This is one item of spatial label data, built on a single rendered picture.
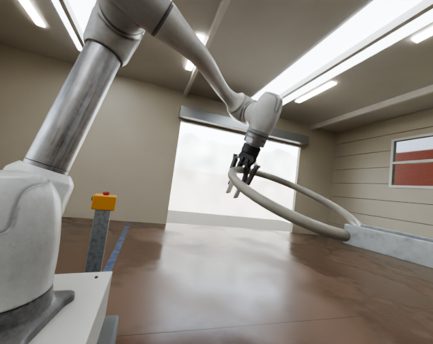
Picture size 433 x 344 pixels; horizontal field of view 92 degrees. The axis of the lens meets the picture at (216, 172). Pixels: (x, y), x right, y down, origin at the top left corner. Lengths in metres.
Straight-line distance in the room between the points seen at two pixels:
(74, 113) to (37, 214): 0.31
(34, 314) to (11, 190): 0.22
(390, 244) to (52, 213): 0.70
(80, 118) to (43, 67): 6.74
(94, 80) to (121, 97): 6.07
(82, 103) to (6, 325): 0.49
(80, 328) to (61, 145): 0.42
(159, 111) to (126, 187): 2.39
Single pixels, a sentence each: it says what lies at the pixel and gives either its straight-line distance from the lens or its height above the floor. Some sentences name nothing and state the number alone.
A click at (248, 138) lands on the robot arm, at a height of 1.41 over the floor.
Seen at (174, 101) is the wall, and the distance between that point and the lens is 6.81.
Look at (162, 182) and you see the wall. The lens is 6.35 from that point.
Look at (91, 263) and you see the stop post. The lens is 1.45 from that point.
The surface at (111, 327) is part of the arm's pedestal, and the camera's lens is 0.75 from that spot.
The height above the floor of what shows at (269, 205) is 1.17.
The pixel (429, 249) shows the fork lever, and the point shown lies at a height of 1.13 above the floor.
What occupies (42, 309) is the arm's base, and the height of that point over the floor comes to 0.94.
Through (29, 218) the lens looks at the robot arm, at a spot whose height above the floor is 1.11.
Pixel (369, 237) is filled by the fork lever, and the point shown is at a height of 1.13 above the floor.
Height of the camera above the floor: 1.20
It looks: 5 degrees up
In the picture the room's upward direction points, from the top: 7 degrees clockwise
